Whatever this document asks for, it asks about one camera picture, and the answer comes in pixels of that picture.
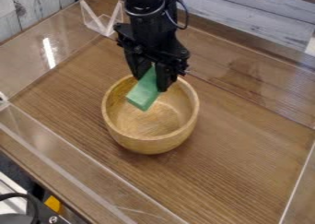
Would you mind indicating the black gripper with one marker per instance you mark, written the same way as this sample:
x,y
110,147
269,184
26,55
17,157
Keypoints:
x,y
150,43

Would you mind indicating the clear acrylic corner bracket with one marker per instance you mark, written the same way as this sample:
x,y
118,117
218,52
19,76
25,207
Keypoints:
x,y
102,23

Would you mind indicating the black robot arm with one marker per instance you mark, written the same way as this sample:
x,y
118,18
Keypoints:
x,y
143,8

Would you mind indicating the yellow and black device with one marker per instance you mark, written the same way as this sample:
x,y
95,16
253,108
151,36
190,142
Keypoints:
x,y
55,204

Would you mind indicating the green rectangular block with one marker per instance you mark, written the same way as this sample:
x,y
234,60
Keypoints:
x,y
145,92

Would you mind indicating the brown wooden bowl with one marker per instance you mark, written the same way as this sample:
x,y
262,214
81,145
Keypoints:
x,y
162,128

